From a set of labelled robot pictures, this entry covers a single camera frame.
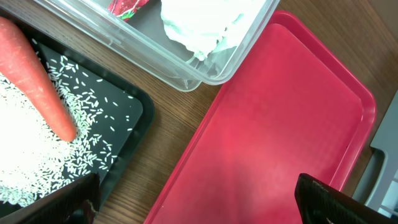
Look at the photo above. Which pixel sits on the red serving tray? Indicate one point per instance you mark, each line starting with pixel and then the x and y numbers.
pixel 292 107

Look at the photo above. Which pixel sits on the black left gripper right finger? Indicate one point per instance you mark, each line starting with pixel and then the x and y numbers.
pixel 318 203

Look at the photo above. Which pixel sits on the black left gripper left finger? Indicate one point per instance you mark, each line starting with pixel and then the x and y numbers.
pixel 77 202

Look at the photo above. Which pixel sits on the clear plastic waste bin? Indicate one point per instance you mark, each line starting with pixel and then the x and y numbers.
pixel 143 41

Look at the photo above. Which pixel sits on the black waste tray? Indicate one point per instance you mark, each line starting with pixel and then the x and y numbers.
pixel 109 181

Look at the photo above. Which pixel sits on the white rice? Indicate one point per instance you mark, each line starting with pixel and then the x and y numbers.
pixel 34 161

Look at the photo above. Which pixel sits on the grey dishwasher rack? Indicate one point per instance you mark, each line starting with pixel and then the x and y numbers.
pixel 377 189

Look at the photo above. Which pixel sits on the orange carrot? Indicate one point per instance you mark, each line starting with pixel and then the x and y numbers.
pixel 21 66

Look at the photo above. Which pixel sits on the red snack wrapper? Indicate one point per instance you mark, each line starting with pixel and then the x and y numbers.
pixel 125 9

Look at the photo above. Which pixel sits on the white crumpled tissue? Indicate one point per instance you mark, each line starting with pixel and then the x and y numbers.
pixel 208 26

